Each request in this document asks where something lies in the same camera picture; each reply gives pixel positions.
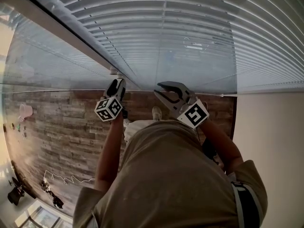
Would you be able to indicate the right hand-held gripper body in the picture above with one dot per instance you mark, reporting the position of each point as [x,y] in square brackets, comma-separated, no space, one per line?
[194,114]

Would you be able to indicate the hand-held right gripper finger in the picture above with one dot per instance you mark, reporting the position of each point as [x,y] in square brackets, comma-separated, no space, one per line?
[166,103]
[175,85]

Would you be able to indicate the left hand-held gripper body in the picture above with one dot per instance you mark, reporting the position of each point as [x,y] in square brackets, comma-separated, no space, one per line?
[108,108]

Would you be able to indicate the white window blind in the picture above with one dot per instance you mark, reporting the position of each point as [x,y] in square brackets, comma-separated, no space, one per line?
[59,33]
[190,20]
[47,56]

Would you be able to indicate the person's left forearm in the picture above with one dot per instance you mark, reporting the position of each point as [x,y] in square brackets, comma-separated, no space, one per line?
[107,155]

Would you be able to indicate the person's right forearm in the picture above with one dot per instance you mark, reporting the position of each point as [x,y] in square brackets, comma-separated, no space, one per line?
[221,141]

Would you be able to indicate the person's right shoe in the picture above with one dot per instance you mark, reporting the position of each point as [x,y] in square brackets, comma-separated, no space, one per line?
[156,113]

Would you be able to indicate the person's light shorts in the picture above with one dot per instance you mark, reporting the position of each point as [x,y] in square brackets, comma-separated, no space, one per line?
[133,130]

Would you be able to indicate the white power strip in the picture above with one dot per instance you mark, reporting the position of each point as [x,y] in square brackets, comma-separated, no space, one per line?
[193,47]

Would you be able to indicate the person's t-shirt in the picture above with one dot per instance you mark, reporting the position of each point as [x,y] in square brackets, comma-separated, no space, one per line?
[166,174]

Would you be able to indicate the pink bucket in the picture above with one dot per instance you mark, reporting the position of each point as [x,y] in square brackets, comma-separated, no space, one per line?
[25,110]

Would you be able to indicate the small grey toy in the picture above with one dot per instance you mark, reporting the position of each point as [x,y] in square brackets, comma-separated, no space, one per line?
[25,135]

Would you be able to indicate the small green toy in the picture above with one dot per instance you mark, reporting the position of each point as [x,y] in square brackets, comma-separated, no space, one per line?
[18,128]

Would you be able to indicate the small dark toy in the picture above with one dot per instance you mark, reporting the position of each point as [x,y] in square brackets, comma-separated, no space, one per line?
[12,126]

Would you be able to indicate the black device pile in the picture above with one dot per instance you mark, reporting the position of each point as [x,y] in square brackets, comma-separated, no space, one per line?
[51,193]

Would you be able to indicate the black office chair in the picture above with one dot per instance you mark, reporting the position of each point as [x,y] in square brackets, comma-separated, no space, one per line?
[14,195]

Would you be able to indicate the framed glass panel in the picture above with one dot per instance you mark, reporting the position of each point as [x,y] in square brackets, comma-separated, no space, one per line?
[42,218]

